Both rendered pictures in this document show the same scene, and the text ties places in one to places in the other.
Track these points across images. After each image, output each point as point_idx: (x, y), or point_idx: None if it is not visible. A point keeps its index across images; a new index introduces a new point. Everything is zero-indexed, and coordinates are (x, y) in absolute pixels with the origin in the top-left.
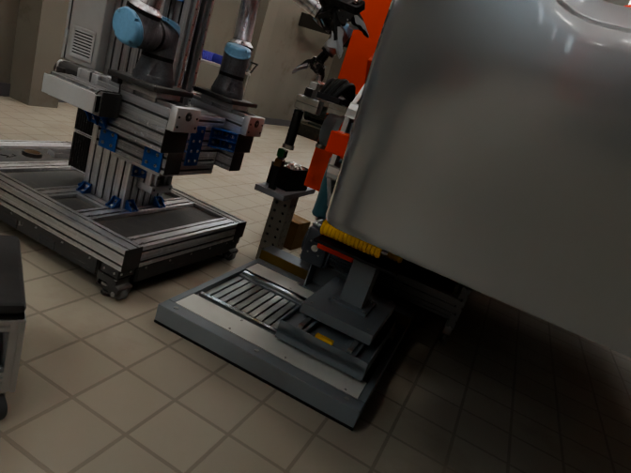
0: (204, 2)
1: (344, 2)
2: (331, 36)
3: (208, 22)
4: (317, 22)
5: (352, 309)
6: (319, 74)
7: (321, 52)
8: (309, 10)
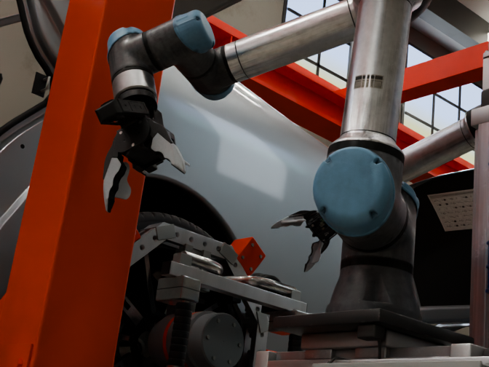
0: None
1: None
2: (320, 250)
3: (474, 193)
4: (197, 53)
5: None
6: (122, 160)
7: (144, 103)
8: (255, 76)
